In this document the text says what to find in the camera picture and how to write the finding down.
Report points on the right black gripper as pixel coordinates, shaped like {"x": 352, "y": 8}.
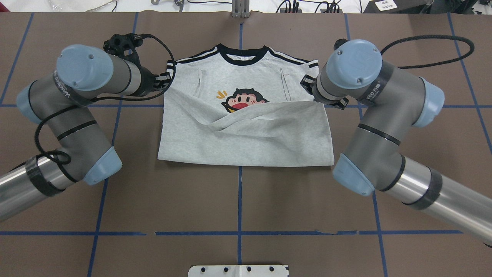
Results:
{"x": 309, "y": 83}

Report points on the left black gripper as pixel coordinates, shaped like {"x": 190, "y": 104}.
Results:
{"x": 146, "y": 82}

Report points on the white grey cartoon t-shirt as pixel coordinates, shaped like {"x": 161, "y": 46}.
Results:
{"x": 244, "y": 107}

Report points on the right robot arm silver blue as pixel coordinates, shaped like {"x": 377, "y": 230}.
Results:
{"x": 396, "y": 101}

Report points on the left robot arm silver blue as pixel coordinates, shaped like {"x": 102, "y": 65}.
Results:
{"x": 60, "y": 100}

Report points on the orange grey usb hub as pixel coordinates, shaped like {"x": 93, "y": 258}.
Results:
{"x": 289, "y": 6}

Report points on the clear plastic bag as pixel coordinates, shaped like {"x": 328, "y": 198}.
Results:
{"x": 79, "y": 5}

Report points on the white mounting plate bottom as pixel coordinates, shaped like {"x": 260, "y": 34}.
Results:
{"x": 267, "y": 270}

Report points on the aluminium frame post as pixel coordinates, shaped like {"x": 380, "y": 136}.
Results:
{"x": 240, "y": 8}

